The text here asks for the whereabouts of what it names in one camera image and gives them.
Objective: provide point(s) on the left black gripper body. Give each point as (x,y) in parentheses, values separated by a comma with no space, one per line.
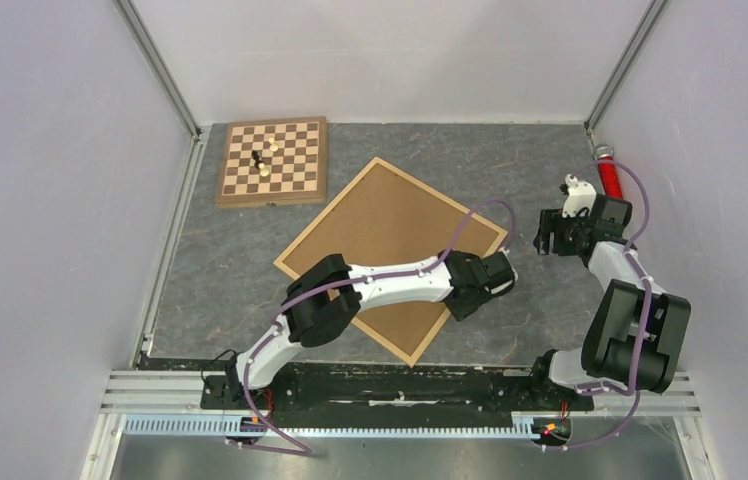
(466,310)

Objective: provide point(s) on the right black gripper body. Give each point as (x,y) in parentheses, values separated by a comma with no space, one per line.
(566,231)

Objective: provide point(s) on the red glitter microphone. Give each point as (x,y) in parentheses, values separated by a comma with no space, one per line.
(604,156)

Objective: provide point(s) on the wooden picture frame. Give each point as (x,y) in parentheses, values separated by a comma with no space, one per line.
(294,255)

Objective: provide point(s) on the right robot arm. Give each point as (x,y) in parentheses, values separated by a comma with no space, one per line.
(634,341)

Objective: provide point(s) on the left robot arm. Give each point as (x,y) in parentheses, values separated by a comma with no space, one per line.
(321,304)

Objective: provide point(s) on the wooden chessboard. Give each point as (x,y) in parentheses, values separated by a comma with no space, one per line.
(298,168)

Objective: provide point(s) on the black chess piece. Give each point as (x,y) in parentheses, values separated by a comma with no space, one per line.
(257,160)

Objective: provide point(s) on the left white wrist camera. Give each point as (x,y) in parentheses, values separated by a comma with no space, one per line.
(501,276)

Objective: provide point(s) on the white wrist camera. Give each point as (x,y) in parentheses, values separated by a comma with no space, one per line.
(580,196)
(501,276)

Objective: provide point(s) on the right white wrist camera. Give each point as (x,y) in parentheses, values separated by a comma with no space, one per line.
(580,196)

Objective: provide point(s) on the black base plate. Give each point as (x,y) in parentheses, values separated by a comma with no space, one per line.
(344,395)

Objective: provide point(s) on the white slotted cable duct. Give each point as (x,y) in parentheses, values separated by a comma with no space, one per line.
(248,428)

